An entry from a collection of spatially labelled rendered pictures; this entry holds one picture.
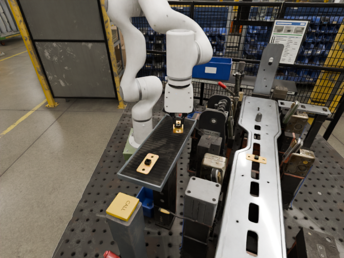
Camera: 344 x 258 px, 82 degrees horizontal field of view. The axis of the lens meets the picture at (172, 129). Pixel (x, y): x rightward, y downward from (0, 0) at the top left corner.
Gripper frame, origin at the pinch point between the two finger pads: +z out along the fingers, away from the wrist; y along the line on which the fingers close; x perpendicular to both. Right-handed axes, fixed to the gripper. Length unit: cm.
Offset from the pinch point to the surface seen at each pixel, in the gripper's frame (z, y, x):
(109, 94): 97, -118, 231
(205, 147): 9.2, 10.9, -4.0
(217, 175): 9.3, 13.7, -18.3
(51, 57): 37, -194, 229
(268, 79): 8, 60, 69
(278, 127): 19, 54, 27
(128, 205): 2.8, -11.4, -35.4
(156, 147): 2.8, -7.2, -12.6
